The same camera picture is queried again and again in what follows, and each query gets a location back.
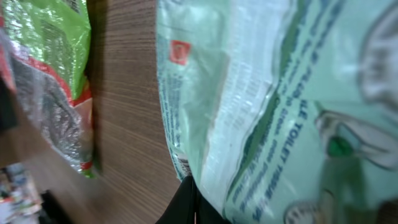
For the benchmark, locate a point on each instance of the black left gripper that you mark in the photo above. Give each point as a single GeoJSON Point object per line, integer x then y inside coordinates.
{"type": "Point", "coordinates": [8, 118]}

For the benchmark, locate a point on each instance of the green snack bag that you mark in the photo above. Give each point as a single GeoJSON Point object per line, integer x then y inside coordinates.
{"type": "Point", "coordinates": [45, 46]}

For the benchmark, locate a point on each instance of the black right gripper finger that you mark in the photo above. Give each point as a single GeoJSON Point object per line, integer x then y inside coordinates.
{"type": "Point", "coordinates": [188, 206]}

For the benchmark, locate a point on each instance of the light blue wipes packet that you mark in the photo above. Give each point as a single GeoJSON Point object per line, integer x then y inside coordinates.
{"type": "Point", "coordinates": [282, 111]}

